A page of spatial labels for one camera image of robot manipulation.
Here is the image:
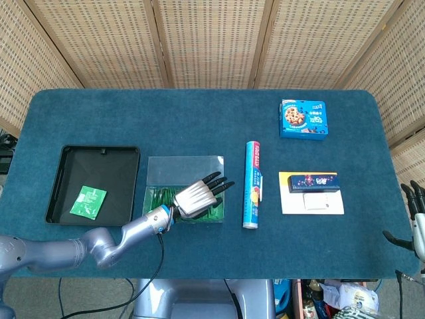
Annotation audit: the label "black equipment with cables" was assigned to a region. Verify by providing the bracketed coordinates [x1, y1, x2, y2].
[0, 129, 16, 175]

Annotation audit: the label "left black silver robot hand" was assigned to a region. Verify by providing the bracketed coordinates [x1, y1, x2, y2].
[171, 171, 236, 221]

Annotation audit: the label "blue carpet table mat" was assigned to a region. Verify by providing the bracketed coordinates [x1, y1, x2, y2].
[0, 88, 420, 280]

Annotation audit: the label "white plastic wet-wipes package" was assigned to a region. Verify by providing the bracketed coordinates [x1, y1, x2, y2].
[320, 280, 379, 315]

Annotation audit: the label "clear box of green sachets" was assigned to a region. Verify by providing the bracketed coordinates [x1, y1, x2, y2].
[142, 155, 225, 225]

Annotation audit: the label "black square plastic tray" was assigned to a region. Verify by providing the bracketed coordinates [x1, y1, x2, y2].
[44, 144, 141, 227]

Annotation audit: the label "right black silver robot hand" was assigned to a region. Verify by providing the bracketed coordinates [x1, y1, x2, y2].
[382, 180, 425, 260]

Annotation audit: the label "blue cookie box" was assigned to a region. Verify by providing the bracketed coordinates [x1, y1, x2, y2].
[279, 98, 329, 141]

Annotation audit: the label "dark blue printed box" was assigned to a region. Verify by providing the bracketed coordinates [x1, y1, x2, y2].
[287, 174, 341, 193]

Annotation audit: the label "blue wrap roll box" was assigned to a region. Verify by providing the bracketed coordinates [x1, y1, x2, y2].
[242, 140, 266, 229]

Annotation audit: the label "blue plastic package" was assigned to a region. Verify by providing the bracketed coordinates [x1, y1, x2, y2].
[274, 278, 294, 315]

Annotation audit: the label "white yellow card pad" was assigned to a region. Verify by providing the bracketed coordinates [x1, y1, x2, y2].
[278, 171, 345, 215]

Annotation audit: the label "small white box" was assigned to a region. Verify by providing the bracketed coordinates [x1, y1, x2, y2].
[302, 192, 331, 211]

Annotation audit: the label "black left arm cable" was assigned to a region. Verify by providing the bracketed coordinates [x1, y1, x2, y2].
[59, 232, 165, 319]

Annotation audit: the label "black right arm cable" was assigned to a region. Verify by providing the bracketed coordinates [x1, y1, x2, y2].
[394, 269, 422, 319]

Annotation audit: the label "woven bamboo folding screen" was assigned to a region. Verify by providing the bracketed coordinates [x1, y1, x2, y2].
[0, 0, 425, 194]

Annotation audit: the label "grey robot torso base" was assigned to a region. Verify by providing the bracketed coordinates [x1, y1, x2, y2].
[132, 278, 276, 319]

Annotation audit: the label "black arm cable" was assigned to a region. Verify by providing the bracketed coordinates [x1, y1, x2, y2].
[59, 232, 165, 319]
[394, 269, 422, 319]

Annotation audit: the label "green packets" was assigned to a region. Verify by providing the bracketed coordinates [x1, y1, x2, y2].
[145, 186, 224, 222]

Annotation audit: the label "green sachet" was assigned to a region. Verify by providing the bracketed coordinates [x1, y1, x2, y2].
[69, 185, 108, 220]

